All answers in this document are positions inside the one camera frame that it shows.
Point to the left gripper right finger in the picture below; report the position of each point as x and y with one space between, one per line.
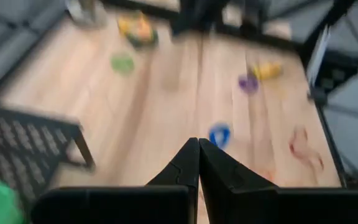
259 205

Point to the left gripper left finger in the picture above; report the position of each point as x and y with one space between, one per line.
120 205

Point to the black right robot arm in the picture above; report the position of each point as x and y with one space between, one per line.
197 15

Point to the red rubber band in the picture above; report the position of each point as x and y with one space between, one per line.
295 147

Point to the black perforated metal riser shelf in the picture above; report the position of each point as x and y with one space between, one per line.
17 140

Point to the black table clamp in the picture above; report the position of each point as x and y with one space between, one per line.
319 98

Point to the Crayola crayon box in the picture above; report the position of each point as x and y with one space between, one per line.
138 31
267 71

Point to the table lamp with white bulb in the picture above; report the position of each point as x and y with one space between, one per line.
85 12

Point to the black table frame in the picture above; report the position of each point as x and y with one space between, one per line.
334 149

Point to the aluminium frame post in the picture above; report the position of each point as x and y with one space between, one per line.
319 56

